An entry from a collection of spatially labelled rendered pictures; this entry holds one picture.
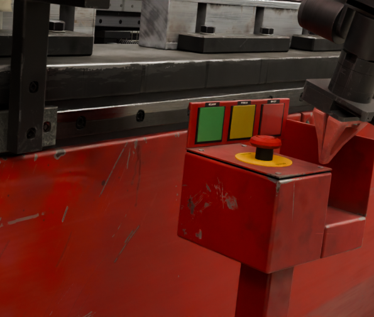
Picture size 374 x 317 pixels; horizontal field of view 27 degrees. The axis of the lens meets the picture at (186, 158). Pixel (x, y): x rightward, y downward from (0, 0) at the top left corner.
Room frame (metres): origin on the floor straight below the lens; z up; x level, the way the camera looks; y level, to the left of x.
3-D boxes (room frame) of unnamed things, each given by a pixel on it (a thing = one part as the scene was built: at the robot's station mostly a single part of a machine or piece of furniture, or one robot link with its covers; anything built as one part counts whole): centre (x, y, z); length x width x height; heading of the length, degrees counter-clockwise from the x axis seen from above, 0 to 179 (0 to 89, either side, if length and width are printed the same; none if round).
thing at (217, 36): (1.46, -0.07, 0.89); 0.30 x 0.05 x 0.03; 145
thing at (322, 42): (1.79, -0.30, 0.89); 0.30 x 0.05 x 0.03; 145
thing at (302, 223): (1.01, -0.12, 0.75); 0.20 x 0.16 x 0.18; 135
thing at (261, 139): (0.97, -0.10, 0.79); 0.04 x 0.04 x 0.04
